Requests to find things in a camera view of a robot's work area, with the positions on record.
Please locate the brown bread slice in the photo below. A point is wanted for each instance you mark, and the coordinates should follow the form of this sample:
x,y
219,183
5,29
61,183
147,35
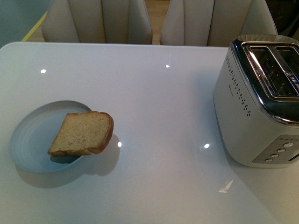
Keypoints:
x,y
83,134

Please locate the beige chair on right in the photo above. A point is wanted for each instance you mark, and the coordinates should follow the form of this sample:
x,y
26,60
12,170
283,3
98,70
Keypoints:
x,y
214,22

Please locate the beige chair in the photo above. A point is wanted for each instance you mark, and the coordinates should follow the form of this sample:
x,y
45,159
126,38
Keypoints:
x,y
214,22
98,21

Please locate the light blue round plate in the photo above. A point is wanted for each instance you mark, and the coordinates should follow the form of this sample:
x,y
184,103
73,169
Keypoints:
x,y
35,134

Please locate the white chrome two-slot toaster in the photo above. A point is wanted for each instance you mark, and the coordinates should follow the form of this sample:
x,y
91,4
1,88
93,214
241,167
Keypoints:
x,y
256,100

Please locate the beige chair on left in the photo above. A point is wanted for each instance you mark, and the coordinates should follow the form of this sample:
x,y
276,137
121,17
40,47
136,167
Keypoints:
x,y
98,21

